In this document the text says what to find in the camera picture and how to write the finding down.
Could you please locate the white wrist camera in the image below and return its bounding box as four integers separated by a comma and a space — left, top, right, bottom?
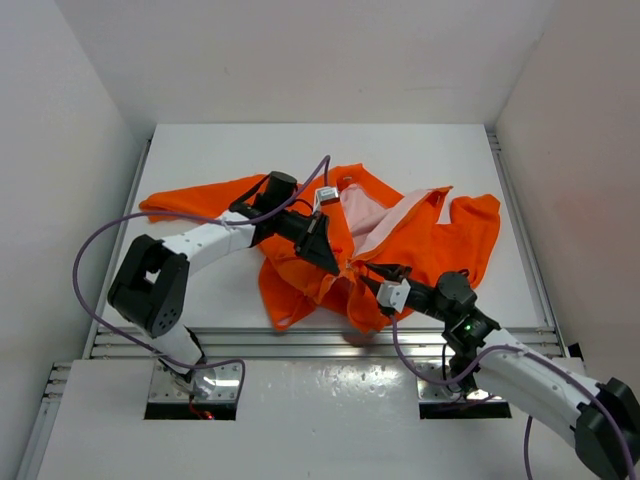
376, 279, 411, 313
313, 186, 340, 213

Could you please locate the orange zip jacket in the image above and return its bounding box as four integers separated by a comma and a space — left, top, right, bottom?
138, 162, 502, 335

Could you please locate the aluminium rail frame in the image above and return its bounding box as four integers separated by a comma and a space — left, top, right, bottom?
19, 124, 581, 479

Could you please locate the metal base plate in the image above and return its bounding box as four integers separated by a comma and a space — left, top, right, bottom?
148, 362, 244, 404
414, 361, 494, 403

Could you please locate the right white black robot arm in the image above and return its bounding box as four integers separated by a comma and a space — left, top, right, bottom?
361, 263, 639, 479

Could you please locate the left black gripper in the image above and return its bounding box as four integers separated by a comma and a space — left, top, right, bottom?
274, 205, 339, 275

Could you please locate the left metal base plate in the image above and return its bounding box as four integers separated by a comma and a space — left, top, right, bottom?
148, 362, 244, 404

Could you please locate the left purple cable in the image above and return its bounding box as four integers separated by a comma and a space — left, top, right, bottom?
72, 154, 332, 401

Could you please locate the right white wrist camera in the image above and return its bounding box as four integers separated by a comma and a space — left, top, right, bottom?
376, 279, 411, 313

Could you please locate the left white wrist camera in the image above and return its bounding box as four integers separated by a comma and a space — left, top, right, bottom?
313, 186, 340, 213

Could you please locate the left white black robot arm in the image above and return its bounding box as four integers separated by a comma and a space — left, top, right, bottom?
107, 171, 339, 384

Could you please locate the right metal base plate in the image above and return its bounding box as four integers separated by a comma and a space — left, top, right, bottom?
414, 361, 494, 403

